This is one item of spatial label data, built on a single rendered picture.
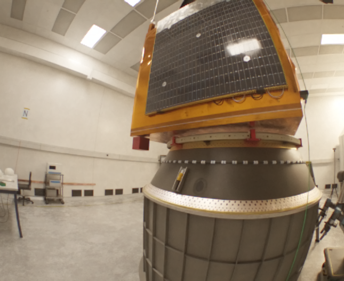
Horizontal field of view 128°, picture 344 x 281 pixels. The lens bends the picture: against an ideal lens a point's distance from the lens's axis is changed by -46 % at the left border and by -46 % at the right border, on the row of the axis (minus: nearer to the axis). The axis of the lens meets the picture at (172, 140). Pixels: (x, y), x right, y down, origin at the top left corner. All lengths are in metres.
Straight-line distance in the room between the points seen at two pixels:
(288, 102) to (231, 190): 0.69
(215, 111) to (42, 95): 5.11
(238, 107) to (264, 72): 0.32
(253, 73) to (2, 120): 5.58
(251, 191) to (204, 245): 0.48
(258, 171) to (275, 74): 0.68
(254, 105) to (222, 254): 1.03
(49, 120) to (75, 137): 1.08
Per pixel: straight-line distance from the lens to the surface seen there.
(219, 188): 1.07
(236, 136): 1.21
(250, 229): 1.08
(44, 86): 5.61
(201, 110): 1.22
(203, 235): 1.11
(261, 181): 1.12
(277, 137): 1.35
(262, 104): 1.09
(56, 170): 4.81
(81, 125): 5.57
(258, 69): 1.16
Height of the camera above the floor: 1.46
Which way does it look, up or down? 9 degrees up
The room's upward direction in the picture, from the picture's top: 3 degrees clockwise
